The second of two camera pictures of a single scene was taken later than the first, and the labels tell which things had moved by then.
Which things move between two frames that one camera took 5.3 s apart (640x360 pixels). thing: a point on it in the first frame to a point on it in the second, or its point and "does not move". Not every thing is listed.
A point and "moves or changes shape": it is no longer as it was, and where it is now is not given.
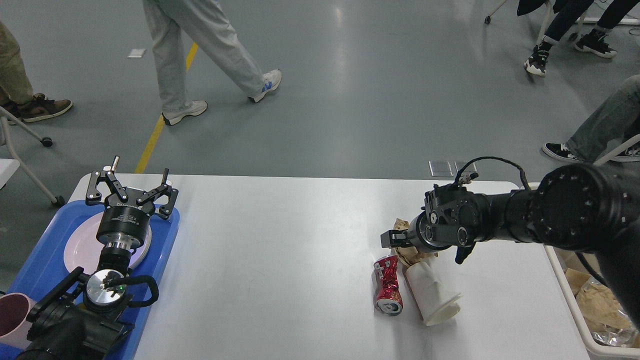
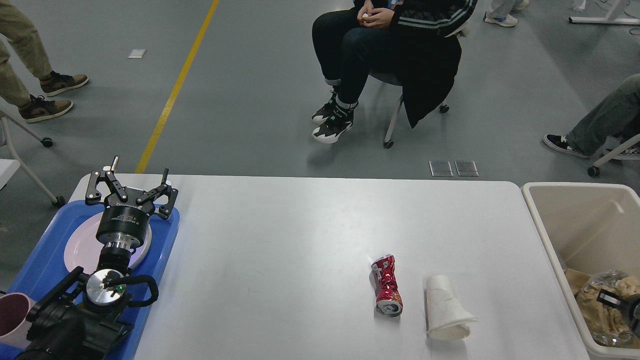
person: (564, 12) to (416, 43)
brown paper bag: (576, 279) does not move
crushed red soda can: (389, 301) does not move
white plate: (83, 249) does not move
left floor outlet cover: (440, 168) does not move
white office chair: (524, 6) to (388, 143)
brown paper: (600, 308) does not move
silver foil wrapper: (608, 322) does not move
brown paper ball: (408, 256) moves or changes shape
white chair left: (8, 167) does not move
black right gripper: (423, 230) to (630, 306)
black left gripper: (124, 224) does not move
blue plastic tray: (48, 269) does not move
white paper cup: (436, 299) to (446, 318)
